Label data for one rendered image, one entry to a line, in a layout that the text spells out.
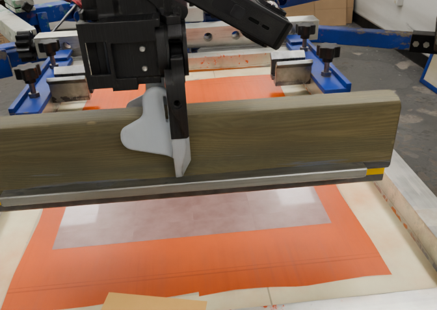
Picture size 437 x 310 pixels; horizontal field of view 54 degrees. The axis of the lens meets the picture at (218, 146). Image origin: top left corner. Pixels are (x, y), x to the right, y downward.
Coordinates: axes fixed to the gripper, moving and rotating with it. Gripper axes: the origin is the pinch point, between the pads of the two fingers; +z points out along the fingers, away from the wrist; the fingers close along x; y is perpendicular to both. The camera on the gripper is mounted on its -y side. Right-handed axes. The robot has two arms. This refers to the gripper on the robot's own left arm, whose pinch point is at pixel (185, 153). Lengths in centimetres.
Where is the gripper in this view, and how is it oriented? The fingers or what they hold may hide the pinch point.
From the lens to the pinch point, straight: 42.3
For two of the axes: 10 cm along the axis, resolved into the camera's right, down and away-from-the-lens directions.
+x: 1.0, 5.0, -8.6
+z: 0.4, 8.7, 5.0
